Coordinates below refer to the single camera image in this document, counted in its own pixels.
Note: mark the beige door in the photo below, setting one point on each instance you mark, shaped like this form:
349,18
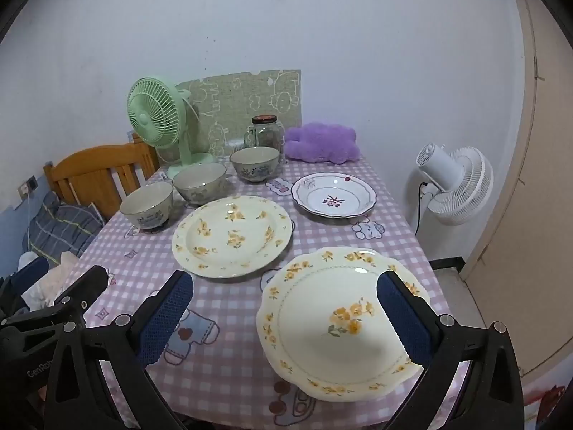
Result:
537,188

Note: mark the white cloth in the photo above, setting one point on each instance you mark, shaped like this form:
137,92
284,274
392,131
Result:
27,259

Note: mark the purple plush toy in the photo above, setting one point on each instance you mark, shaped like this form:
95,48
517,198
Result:
320,143

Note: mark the wooden bed headboard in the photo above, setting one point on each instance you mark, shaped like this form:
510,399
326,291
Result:
94,170

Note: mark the peach cloth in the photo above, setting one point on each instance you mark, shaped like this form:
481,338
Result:
56,277

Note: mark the white plate maroon rim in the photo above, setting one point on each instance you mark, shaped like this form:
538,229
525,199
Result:
333,195

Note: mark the green cartoon printed board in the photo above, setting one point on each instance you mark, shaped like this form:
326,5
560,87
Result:
241,98

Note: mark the green desk fan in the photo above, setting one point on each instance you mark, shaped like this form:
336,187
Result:
150,118

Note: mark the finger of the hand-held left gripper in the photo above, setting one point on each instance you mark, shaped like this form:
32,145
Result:
89,283
29,271

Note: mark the glass jar dark lid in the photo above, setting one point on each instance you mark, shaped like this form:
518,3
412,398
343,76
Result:
267,136

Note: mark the pink checked tablecloth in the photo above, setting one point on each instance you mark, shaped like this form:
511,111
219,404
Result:
232,313

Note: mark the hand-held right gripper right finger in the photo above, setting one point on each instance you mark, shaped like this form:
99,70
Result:
405,322

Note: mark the white standing fan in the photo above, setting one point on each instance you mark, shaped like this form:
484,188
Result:
465,188

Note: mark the grey plaid pillow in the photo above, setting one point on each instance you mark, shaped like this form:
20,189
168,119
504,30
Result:
62,228

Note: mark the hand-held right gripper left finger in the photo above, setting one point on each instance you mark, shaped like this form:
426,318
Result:
165,313

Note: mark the grey-green floral ceramic bowl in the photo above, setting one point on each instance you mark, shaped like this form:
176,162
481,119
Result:
199,183
255,163
145,204

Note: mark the wall socket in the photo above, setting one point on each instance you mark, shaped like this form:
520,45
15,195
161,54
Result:
27,186

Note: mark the scalloped yellow floral plate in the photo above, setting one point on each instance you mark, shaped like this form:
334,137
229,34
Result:
313,322

